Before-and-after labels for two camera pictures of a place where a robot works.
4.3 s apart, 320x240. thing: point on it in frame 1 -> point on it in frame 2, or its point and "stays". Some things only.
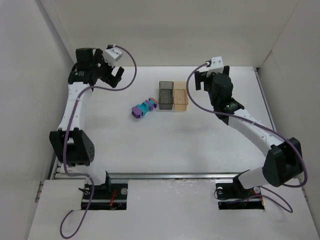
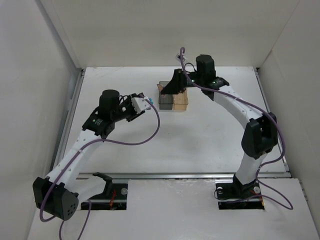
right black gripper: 203,80 -> 180,81
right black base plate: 235,196 stays
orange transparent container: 180,96 stays
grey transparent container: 166,95 stays
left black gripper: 107,74 -> 136,115
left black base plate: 112,196 stays
